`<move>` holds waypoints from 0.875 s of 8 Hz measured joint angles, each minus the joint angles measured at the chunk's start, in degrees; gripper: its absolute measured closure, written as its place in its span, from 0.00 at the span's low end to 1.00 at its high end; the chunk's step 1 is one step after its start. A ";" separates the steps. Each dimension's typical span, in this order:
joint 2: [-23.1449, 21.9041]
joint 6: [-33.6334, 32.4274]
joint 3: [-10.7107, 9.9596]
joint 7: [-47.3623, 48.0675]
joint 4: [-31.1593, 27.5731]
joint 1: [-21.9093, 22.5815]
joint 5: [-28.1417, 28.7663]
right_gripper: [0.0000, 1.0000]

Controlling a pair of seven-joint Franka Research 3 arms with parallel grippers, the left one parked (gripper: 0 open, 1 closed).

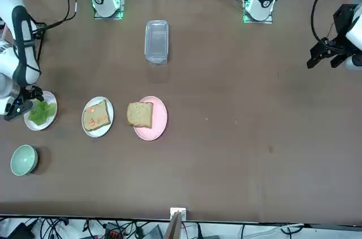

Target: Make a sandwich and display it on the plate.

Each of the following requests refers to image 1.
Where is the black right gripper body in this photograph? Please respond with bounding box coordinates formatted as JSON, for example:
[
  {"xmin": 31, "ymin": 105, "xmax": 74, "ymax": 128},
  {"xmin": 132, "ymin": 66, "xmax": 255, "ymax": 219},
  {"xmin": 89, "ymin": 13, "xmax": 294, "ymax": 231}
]
[{"xmin": 17, "ymin": 86, "xmax": 34, "ymax": 107}]

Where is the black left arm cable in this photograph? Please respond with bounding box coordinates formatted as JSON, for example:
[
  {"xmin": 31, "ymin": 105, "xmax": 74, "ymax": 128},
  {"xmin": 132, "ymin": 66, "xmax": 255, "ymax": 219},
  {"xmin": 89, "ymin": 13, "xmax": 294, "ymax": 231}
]
[{"xmin": 311, "ymin": 0, "xmax": 339, "ymax": 46}]

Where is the green bowl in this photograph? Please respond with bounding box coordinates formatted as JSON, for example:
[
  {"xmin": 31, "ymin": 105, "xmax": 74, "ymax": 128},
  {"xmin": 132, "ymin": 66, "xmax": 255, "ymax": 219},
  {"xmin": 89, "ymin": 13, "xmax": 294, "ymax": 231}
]
[{"xmin": 10, "ymin": 145, "xmax": 39, "ymax": 176}]

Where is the aluminium camera post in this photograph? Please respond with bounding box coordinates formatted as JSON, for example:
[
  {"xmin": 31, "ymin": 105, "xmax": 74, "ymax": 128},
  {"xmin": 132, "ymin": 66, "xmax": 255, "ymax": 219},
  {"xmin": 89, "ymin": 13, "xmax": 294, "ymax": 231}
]
[{"xmin": 165, "ymin": 207, "xmax": 187, "ymax": 239}]

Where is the pale plate under lettuce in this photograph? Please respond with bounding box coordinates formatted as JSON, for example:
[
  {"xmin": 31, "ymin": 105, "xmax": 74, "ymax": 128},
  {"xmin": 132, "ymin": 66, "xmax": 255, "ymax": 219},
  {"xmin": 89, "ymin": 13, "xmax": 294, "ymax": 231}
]
[{"xmin": 24, "ymin": 90, "xmax": 58, "ymax": 132}]

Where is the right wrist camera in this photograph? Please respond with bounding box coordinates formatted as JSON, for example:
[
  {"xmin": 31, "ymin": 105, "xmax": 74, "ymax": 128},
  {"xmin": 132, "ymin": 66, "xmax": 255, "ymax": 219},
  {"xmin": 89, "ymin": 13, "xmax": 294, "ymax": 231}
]
[{"xmin": 4, "ymin": 100, "xmax": 34, "ymax": 121}]

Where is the brown bread slice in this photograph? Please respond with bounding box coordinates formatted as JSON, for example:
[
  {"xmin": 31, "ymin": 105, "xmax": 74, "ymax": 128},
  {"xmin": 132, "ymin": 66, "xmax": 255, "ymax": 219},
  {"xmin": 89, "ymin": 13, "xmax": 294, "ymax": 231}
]
[
  {"xmin": 82, "ymin": 99, "xmax": 111, "ymax": 132},
  {"xmin": 126, "ymin": 102, "xmax": 154, "ymax": 129}
]

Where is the white plate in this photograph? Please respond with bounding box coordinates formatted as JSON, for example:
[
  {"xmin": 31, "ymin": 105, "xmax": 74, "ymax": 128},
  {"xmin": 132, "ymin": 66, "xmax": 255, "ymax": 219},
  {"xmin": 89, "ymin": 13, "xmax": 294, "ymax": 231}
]
[{"xmin": 81, "ymin": 97, "xmax": 115, "ymax": 138}]

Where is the clear plastic container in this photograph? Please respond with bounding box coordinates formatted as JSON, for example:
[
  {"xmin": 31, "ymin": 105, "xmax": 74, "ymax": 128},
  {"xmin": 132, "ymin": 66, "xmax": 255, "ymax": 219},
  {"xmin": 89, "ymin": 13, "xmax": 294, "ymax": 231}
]
[{"xmin": 145, "ymin": 20, "xmax": 170, "ymax": 66}]

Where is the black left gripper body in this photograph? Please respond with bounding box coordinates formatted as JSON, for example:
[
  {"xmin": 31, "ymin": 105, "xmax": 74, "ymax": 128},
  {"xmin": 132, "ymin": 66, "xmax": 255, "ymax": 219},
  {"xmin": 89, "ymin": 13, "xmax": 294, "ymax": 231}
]
[{"xmin": 333, "ymin": 3, "xmax": 358, "ymax": 40}]

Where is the black wire cup rack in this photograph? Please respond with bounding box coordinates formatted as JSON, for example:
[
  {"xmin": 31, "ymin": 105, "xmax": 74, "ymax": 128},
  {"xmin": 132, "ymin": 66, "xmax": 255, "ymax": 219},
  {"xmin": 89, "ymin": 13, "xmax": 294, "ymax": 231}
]
[{"xmin": 0, "ymin": 20, "xmax": 48, "ymax": 66}]

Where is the pink plate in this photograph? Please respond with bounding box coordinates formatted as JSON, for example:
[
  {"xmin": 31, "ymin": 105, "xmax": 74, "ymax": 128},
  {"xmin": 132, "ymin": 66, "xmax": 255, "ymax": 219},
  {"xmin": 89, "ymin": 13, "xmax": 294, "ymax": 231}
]
[{"xmin": 132, "ymin": 95, "xmax": 168, "ymax": 141}]

